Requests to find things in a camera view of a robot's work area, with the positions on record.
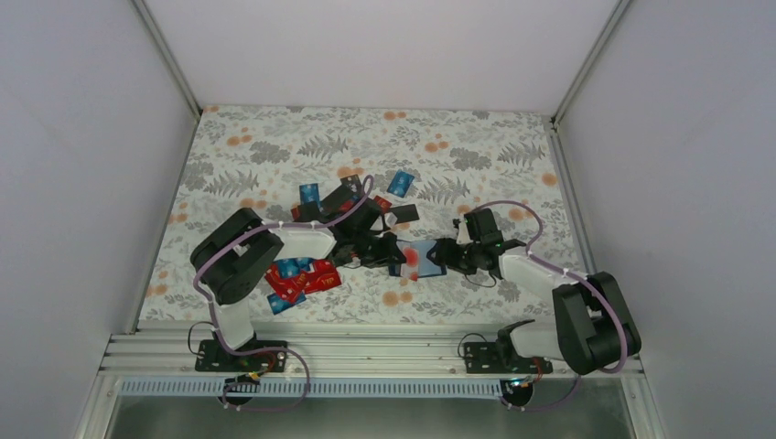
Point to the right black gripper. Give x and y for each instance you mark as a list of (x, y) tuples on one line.
[(446, 256)]

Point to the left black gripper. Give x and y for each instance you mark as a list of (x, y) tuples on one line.
[(388, 250)]

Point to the dark blue card holder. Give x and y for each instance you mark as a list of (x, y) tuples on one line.
[(418, 261)]

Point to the black card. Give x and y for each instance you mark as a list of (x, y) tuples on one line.
[(353, 183), (404, 214)]

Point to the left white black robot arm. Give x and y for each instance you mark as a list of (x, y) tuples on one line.
[(233, 259)]

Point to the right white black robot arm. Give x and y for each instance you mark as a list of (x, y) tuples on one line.
[(592, 327)]

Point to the red card centre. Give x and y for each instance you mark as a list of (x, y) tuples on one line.
[(384, 204)]

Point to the red VIP card front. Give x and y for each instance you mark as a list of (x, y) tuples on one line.
[(321, 276)]

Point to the black card top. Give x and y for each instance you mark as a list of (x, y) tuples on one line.
[(353, 183)]

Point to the blue card upper left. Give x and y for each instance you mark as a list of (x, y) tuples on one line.
[(309, 194)]

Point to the blue card left pile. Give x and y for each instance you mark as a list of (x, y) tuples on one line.
[(293, 266)]

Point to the light blue card far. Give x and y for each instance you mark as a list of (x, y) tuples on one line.
[(400, 184)]

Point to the red card left pile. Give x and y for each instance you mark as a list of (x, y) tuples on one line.
[(287, 289)]

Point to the blue card front bottom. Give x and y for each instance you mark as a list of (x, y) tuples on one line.
[(280, 304)]

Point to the floral patterned table mat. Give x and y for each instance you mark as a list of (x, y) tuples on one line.
[(258, 157)]

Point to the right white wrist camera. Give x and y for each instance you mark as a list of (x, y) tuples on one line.
[(463, 236)]

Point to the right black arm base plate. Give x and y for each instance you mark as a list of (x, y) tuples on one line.
[(484, 358)]

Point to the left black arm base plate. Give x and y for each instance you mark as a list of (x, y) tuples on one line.
[(212, 357)]

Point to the aluminium mounting rail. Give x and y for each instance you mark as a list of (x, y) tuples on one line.
[(330, 350)]

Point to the perforated grey cable duct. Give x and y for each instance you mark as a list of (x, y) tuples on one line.
[(485, 389)]

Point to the right aluminium frame post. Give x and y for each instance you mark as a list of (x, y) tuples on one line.
[(619, 11)]

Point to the aluminium corner frame post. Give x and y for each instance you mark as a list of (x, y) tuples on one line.
[(165, 52)]

